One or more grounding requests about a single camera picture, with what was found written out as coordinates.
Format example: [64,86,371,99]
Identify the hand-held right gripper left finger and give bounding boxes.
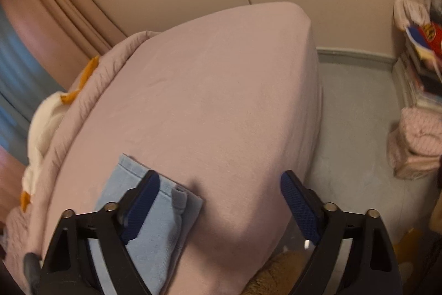
[37,170,161,295]

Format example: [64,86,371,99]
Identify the red and blue bag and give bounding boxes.
[406,22,442,71]

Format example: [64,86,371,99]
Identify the blue curtain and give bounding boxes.
[0,5,68,164]

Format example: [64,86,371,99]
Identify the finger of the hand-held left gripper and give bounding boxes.
[22,252,44,295]

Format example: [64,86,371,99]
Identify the brown plush toy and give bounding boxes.
[242,250,311,295]

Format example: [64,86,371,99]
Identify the pink knitted blanket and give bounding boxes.
[387,107,442,180]

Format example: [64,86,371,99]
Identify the white goose plush toy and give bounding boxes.
[21,56,101,213]

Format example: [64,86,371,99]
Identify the pink duvet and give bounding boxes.
[3,30,161,282]

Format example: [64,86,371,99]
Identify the pale pink cloth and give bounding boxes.
[394,0,432,33]

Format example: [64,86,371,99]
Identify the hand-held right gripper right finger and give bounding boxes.
[280,170,403,295]

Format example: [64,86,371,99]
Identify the bed with pink sheet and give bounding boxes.
[41,1,323,295]

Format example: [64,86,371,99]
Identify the pink curtain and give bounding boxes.
[0,0,121,74]

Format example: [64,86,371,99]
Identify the light blue denim pants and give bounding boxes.
[86,153,204,295]

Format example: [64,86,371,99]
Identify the stack of books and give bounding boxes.
[392,36,442,109]

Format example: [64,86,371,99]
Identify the yellow toy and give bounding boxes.
[394,228,423,264]

